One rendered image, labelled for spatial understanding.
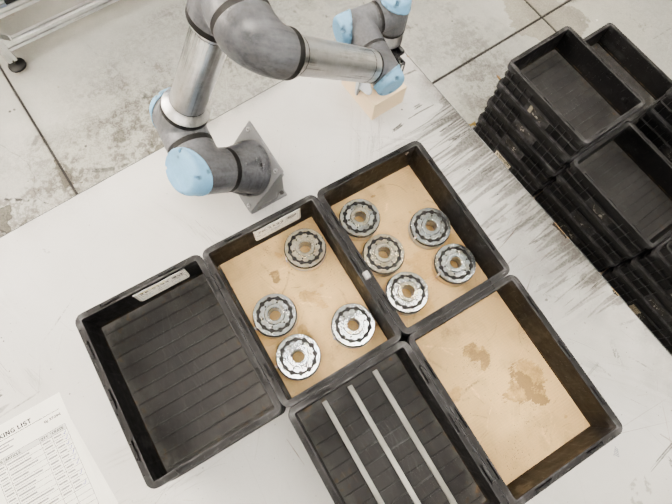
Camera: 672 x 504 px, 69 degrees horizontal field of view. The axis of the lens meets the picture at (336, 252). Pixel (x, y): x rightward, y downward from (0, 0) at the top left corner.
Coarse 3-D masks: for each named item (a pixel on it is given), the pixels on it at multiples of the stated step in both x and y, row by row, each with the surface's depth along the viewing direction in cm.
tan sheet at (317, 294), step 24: (240, 264) 121; (264, 264) 121; (288, 264) 122; (336, 264) 122; (240, 288) 119; (264, 288) 120; (288, 288) 120; (312, 288) 120; (336, 288) 120; (312, 312) 118; (264, 336) 116; (312, 336) 116; (384, 336) 117; (336, 360) 115; (288, 384) 113; (312, 384) 113
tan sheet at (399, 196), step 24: (408, 168) 131; (360, 192) 129; (384, 192) 129; (408, 192) 129; (384, 216) 127; (408, 216) 127; (408, 240) 125; (456, 240) 126; (408, 264) 123; (456, 264) 124; (384, 288) 121; (432, 288) 121; (456, 288) 122; (432, 312) 120
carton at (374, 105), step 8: (352, 88) 149; (400, 88) 146; (352, 96) 152; (360, 96) 148; (368, 96) 144; (376, 96) 144; (384, 96) 144; (392, 96) 145; (400, 96) 149; (360, 104) 151; (368, 104) 146; (376, 104) 143; (384, 104) 147; (392, 104) 150; (368, 112) 149; (376, 112) 148; (384, 112) 151
